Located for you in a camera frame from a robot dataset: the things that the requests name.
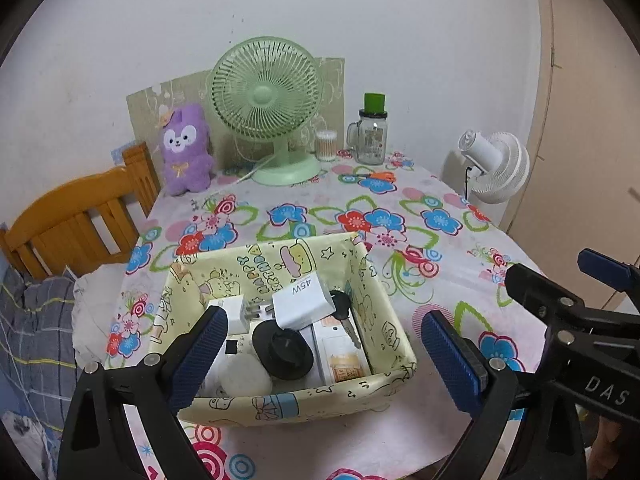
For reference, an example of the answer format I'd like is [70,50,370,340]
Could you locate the glass jar with green lid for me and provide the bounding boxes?
[346,92,388,166]

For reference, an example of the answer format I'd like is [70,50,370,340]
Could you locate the small white charger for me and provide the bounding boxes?
[207,296,273,336]

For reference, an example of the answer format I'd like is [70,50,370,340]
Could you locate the orange scissors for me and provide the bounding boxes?
[340,171,396,183]

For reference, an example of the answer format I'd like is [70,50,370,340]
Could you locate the black round object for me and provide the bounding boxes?
[251,321,315,381]

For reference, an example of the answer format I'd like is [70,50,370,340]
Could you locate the yellow fabric storage box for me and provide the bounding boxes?
[148,231,418,425]

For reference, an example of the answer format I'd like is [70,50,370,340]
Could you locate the beige patterned board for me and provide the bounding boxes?
[126,57,346,171]

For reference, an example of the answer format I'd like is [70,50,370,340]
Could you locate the green desk fan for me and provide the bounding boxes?
[207,36,326,187]

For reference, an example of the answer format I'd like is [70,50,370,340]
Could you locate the white rectangular case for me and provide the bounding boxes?
[312,310,373,386]

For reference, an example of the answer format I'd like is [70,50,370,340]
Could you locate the white earbud case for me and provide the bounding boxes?
[220,352,273,397]

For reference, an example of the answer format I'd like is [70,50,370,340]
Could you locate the grey plaid bedding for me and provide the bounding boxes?
[0,265,81,480]

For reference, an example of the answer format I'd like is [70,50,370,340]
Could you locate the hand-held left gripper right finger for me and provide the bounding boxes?
[420,309,588,480]

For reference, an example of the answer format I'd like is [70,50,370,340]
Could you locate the black key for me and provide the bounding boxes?
[327,290,362,352]

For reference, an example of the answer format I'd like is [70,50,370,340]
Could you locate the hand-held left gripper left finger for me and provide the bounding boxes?
[57,305,230,480]

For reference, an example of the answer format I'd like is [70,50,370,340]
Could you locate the white fan cable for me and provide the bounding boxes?
[235,152,273,181]

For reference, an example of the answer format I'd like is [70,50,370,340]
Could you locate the purple plush toy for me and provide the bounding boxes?
[159,102,217,197]

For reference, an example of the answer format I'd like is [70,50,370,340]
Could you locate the cotton swab container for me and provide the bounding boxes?
[315,130,337,162]

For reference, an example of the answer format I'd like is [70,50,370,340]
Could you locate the white standing fan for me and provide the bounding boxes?
[457,130,531,205]

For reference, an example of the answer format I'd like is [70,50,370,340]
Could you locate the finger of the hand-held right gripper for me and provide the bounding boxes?
[504,262,586,356]
[577,248,640,306]

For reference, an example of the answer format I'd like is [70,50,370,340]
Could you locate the large white charger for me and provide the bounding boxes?
[271,275,333,331]

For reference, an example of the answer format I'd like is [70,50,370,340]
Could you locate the person's right hand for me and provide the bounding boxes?
[587,417,626,480]

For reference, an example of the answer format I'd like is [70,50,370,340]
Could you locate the beige door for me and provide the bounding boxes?
[500,0,640,311]

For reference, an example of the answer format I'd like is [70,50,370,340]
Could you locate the floral tablecloth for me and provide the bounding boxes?
[72,149,551,480]

